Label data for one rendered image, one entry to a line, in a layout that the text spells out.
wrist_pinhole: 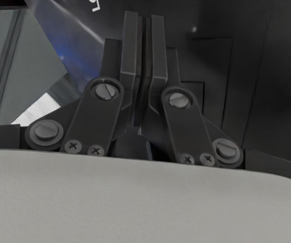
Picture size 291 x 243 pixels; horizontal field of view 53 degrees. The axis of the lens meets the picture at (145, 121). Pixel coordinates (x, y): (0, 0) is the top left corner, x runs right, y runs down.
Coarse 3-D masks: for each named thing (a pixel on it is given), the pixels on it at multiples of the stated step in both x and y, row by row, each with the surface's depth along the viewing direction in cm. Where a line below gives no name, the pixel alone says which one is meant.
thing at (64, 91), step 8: (64, 80) 36; (56, 88) 32; (64, 88) 34; (72, 88) 37; (40, 96) 29; (48, 96) 28; (56, 96) 30; (64, 96) 32; (72, 96) 34; (80, 96) 37; (32, 104) 29; (40, 104) 29; (48, 104) 29; (56, 104) 29; (64, 104) 30; (24, 112) 29; (32, 112) 29; (40, 112) 29; (48, 112) 29; (16, 120) 29; (24, 120) 29; (32, 120) 29
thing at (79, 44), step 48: (48, 0) 21; (144, 0) 18; (192, 0) 16; (240, 0) 15; (288, 0) 15; (96, 48) 21; (192, 48) 17; (240, 48) 16; (288, 48) 15; (240, 96) 17; (288, 96) 16; (144, 144) 22; (240, 144) 18; (288, 144) 16
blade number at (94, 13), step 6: (84, 0) 20; (90, 0) 20; (96, 0) 19; (102, 0) 19; (84, 6) 20; (90, 6) 20; (96, 6) 20; (102, 6) 19; (90, 12) 20; (96, 12) 20; (102, 12) 20; (108, 12) 19; (90, 18) 20; (96, 18) 20; (102, 18) 20
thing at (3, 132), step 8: (0, 128) 8; (8, 128) 8; (16, 128) 9; (24, 128) 9; (0, 136) 8; (8, 136) 8; (16, 136) 8; (24, 136) 9; (0, 144) 8; (8, 144) 8; (16, 144) 8; (24, 144) 8
